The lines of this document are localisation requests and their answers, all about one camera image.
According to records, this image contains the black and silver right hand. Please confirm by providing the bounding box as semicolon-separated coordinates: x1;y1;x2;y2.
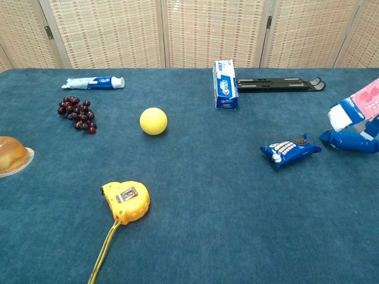
363;117;379;137

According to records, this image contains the pink blue cookie box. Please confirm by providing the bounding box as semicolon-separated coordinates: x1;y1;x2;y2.
327;78;379;133

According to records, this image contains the blue cookie packet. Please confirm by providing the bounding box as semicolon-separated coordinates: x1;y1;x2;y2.
319;129;379;154
259;133;323;170

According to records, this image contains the blue white toothpaste box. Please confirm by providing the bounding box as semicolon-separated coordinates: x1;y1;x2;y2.
212;59;239;111

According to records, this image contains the black folding laptop stand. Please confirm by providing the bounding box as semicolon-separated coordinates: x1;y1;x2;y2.
236;76;327;93

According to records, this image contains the blue table cloth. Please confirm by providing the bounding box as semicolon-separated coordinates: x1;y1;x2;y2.
0;67;379;284

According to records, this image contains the yellow ball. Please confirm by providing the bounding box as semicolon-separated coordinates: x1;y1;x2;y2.
139;107;168;136

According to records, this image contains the yellow tape measure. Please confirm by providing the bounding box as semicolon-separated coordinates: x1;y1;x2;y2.
88;180;151;284

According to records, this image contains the woven folding screen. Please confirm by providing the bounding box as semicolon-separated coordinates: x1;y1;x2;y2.
0;0;379;72

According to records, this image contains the white blue toothpaste tube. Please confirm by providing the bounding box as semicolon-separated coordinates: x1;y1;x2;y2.
61;76;126;91

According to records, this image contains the dark red grape bunch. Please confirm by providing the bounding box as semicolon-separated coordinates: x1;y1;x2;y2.
57;96;98;135

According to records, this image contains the muffin in plastic cup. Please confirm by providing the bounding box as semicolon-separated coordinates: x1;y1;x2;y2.
0;136;35;179

